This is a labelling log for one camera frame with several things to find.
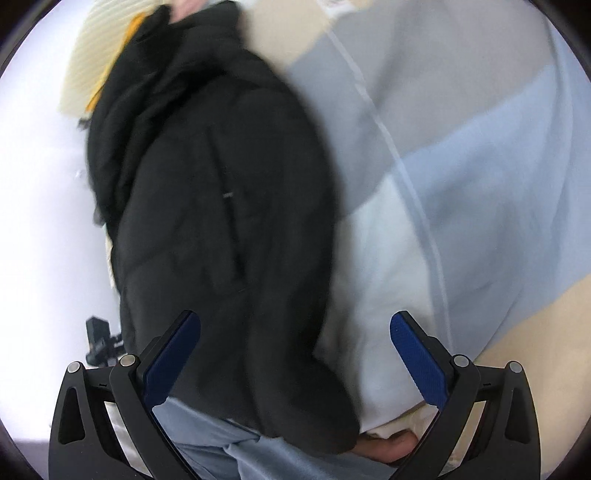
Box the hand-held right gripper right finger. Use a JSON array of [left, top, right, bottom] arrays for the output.
[[389, 310, 542, 480]]

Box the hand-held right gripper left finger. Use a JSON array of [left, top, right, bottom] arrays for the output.
[[46, 310, 202, 480]]

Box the black puffer jacket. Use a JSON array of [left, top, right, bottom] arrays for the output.
[[86, 0, 365, 455]]

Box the light blue cloth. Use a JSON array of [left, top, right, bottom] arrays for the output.
[[154, 397, 398, 480]]

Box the pastel checked quilt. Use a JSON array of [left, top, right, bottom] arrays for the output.
[[175, 0, 589, 480]]

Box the cream quilted headboard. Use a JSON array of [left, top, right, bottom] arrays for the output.
[[59, 0, 160, 116]]

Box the yellow pillow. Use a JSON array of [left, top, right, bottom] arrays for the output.
[[85, 13, 149, 112]]

